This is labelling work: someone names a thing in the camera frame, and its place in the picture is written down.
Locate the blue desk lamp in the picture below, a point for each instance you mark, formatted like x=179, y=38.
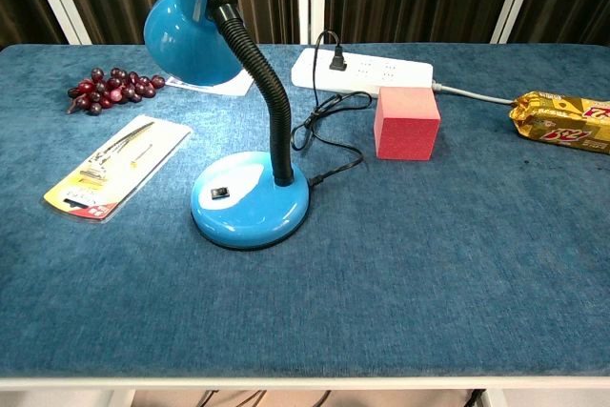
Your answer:
x=248, y=197

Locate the blue fabric table cloth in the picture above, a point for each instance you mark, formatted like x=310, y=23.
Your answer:
x=381, y=259

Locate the red cube block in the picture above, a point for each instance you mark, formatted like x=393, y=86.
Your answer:
x=406, y=128

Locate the white paper sheet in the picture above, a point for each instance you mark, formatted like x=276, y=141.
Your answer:
x=229, y=85

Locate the white power strip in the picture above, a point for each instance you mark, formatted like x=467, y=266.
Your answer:
x=381, y=74

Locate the packaged pen blister card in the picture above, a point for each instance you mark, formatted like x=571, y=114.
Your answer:
x=116, y=166

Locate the purple artificial grape bunch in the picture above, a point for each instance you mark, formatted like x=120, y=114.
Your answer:
x=112, y=88

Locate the gold snack package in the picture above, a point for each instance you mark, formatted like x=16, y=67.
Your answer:
x=562, y=123

